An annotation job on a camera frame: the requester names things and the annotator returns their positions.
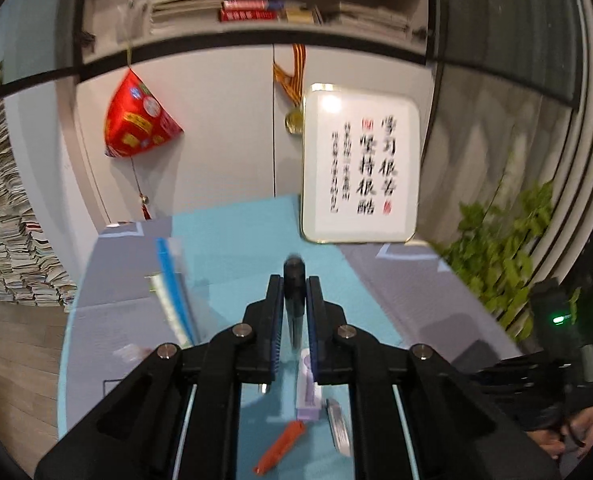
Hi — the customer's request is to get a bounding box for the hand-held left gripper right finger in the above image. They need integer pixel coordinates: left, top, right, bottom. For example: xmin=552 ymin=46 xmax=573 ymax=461
xmin=307 ymin=275 xmax=560 ymax=480

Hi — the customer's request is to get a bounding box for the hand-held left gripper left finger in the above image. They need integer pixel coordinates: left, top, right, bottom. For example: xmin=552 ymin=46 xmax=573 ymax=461
xmin=35 ymin=274 xmax=284 ymax=480

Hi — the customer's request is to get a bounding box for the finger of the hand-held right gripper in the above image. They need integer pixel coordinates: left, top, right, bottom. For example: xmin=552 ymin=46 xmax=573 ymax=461
xmin=469 ymin=352 xmax=575 ymax=431

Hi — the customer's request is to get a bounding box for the black pen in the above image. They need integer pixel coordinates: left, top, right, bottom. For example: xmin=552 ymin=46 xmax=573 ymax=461
xmin=284 ymin=255 xmax=307 ymax=351

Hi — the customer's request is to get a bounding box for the white and lilac correction tape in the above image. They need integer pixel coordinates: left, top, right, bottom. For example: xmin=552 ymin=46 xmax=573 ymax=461
xmin=295 ymin=349 xmax=322 ymax=421

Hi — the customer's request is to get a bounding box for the white eraser stick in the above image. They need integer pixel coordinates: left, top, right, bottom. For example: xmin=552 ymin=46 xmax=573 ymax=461
xmin=325 ymin=399 xmax=353 ymax=456

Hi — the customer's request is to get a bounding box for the translucent plastic cup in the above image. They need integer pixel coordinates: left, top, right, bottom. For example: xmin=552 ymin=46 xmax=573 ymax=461
xmin=116 ymin=237 xmax=202 ymax=361

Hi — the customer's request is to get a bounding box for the white pen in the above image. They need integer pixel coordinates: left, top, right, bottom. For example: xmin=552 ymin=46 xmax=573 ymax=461
xmin=149 ymin=275 xmax=187 ymax=343

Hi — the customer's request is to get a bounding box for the blue pen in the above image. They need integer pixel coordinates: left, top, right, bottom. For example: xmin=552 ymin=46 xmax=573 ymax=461
xmin=156 ymin=238 xmax=197 ymax=343

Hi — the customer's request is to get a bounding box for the orange utility knife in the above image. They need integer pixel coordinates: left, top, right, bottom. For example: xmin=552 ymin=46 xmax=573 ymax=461
xmin=254 ymin=420 xmax=307 ymax=476

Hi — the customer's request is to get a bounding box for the person's right hand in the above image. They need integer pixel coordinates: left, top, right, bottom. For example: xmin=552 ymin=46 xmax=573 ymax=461
xmin=527 ymin=390 xmax=593 ymax=461

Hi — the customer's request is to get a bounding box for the green leafy plant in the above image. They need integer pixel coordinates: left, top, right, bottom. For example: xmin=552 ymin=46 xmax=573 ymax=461
xmin=434 ymin=180 xmax=585 ymax=341

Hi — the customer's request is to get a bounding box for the teal and grey tablecloth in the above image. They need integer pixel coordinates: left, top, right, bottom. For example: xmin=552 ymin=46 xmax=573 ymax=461
xmin=56 ymin=192 xmax=527 ymax=480

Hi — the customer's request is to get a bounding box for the framed calligraphy sign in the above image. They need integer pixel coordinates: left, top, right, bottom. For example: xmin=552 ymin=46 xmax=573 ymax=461
xmin=301 ymin=82 xmax=422 ymax=245

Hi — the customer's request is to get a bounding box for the grey bookshelf cabinet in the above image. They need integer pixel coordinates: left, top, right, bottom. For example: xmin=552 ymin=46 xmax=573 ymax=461
xmin=6 ymin=0 xmax=442 ymax=231

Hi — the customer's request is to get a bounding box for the medal with striped ribbon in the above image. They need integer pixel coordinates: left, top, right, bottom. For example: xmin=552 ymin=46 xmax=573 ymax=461
xmin=271 ymin=44 xmax=310 ymax=136

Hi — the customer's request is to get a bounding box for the red hanging ornament with tassel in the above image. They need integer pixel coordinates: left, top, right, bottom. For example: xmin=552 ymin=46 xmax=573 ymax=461
xmin=104 ymin=50 xmax=184 ymax=221

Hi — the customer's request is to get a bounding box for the tall pile of papers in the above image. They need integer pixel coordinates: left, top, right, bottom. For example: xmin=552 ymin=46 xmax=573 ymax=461
xmin=0 ymin=100 xmax=80 ymax=311

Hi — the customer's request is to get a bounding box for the stack of red books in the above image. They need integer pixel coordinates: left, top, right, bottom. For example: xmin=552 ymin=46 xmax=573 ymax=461
xmin=219 ymin=0 xmax=284 ymax=23

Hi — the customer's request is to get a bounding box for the stack of loose papers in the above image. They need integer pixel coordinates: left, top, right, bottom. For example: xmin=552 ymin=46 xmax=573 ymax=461
xmin=321 ymin=0 xmax=412 ymax=41

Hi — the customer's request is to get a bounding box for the glass cabinet door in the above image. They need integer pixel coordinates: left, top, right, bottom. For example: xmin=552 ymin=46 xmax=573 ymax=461
xmin=0 ymin=0 xmax=87 ymax=106
xmin=427 ymin=0 xmax=593 ymax=108

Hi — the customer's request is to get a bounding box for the stack of magazines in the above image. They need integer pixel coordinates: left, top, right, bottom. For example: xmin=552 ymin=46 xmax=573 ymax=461
xmin=149 ymin=0 xmax=224 ymax=36

